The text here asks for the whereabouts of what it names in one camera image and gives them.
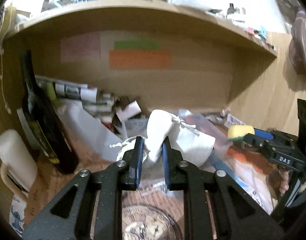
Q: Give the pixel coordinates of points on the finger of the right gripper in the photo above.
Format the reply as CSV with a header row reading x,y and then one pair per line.
x,y
257,142
264,132

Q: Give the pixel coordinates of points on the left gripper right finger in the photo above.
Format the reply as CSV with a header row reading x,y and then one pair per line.
x,y
215,206

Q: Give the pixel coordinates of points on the person right hand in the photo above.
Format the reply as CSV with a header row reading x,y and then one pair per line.
x,y
284,186

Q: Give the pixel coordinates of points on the green sticky note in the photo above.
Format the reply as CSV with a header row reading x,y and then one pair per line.
x,y
136,45

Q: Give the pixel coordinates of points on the pink sticky note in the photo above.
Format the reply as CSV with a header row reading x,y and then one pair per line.
x,y
83,45

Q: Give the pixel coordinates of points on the wooden shelf board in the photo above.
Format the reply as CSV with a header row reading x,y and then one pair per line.
x,y
139,15

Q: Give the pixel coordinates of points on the dark glass bottle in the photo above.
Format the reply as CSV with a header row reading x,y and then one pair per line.
x,y
43,121

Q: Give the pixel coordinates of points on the orange sticky note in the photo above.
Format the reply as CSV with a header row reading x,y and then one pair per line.
x,y
139,59

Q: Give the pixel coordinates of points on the small white cardboard box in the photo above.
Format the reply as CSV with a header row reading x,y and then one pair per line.
x,y
129,111

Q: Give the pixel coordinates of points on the white paper sheet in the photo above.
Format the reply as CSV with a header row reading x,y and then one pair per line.
x,y
90,130

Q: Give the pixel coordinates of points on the cream mug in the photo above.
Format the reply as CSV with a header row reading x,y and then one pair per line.
x,y
17,161

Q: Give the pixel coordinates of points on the yellow green sponge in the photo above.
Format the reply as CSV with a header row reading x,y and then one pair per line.
x,y
237,132

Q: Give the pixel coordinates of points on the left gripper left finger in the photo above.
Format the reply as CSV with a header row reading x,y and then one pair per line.
x,y
90,201

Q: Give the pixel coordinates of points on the clear plastic storage bin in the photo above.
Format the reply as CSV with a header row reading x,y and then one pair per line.
x,y
168,127

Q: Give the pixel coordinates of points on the stack of newspapers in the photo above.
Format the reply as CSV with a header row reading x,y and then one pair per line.
x,y
98,104

